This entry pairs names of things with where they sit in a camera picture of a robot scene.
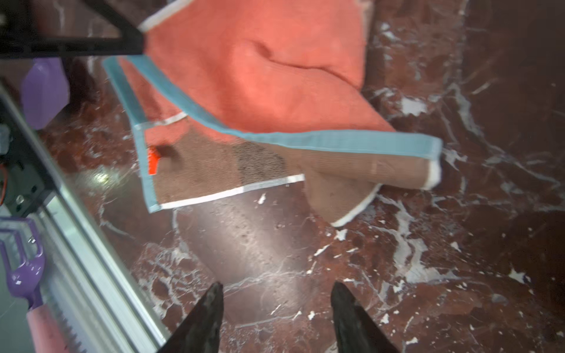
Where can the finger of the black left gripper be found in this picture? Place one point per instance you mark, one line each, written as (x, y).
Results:
(21, 39)

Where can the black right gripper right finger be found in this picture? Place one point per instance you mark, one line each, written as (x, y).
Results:
(355, 331)

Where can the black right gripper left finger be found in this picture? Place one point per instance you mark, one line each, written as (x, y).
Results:
(201, 329)

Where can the coral brown bear towel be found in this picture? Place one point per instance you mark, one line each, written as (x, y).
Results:
(236, 96)

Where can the purple toy shovel pink handle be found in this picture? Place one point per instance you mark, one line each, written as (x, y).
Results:
(44, 92)

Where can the aluminium frame profile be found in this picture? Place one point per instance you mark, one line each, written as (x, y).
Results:
(90, 295)

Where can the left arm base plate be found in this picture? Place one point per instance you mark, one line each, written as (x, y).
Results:
(28, 183)

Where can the purple toy rake pink handle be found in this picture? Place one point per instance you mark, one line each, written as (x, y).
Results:
(24, 281)

